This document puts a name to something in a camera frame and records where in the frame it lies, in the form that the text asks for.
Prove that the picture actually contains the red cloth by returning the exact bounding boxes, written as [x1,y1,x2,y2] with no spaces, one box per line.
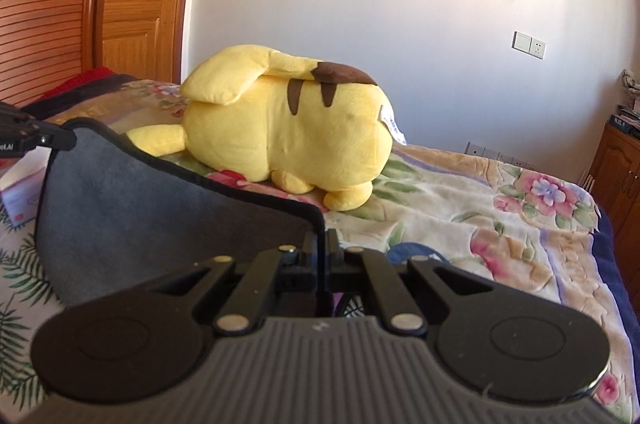
[42,66,117,100]

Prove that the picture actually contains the floral blanket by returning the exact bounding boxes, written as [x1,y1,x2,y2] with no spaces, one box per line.
[30,76,632,424]

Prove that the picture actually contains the white and pink box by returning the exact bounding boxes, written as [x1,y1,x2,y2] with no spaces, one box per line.
[0,153,52,227]

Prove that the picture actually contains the blue bedsheet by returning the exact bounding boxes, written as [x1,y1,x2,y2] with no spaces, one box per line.
[592,203,640,387]

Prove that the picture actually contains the dark blanket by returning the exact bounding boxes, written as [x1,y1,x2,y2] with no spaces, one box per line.
[21,74,139,123]

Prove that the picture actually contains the yellow plush toy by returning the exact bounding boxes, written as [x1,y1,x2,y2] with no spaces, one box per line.
[125,45,409,211]

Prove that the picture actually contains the white wall switch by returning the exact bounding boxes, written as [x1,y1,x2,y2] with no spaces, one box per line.
[512,30,547,60]

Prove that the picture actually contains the row of wall sockets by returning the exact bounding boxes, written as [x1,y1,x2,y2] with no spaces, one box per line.
[464,141,535,171]

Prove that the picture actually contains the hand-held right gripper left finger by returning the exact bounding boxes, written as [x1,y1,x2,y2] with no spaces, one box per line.
[146,245,322,337]

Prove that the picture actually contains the stack of books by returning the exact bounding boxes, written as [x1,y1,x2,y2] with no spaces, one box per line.
[607,102,640,135]

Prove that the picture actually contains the grey towel with black edge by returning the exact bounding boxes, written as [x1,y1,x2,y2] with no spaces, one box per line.
[34,117,327,311]

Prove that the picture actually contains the wooden cabinet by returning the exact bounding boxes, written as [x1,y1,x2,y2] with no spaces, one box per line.
[579,123,640,267]

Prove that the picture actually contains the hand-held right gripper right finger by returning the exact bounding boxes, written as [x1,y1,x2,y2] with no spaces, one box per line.
[324,229,495,338]

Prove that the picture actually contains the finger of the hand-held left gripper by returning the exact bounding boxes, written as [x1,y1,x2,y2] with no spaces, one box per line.
[26,118,79,151]

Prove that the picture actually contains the leaf print sheet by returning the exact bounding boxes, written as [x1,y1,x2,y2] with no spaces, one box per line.
[0,198,67,407]

